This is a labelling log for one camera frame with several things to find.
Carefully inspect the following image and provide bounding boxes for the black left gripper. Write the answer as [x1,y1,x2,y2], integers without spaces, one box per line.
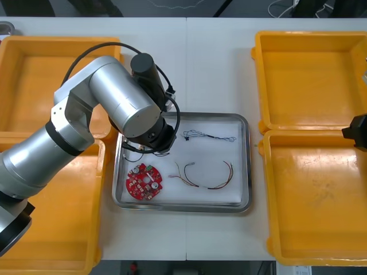
[142,118,177,153]

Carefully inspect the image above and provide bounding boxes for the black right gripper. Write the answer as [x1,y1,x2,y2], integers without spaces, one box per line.
[341,113,367,152]

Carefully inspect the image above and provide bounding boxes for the blue-white wire harness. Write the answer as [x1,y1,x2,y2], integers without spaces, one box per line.
[179,129,237,143]

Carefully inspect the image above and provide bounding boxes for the round red circuit board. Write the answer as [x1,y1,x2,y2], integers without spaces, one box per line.
[126,162,166,202]

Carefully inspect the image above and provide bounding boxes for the red wire harness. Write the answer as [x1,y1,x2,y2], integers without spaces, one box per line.
[168,160,235,191]

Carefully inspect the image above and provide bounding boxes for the yellow-orange plastic bin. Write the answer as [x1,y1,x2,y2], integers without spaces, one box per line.
[257,129,367,266]
[0,36,126,144]
[250,30,367,136]
[0,136,112,275]

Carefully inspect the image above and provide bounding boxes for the steel tray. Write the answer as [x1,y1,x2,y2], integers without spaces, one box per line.
[112,111,253,214]

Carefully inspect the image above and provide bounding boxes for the round steel container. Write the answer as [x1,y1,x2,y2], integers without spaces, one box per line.
[0,21,16,37]

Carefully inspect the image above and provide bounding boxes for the white cable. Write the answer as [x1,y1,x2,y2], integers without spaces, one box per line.
[267,0,299,18]

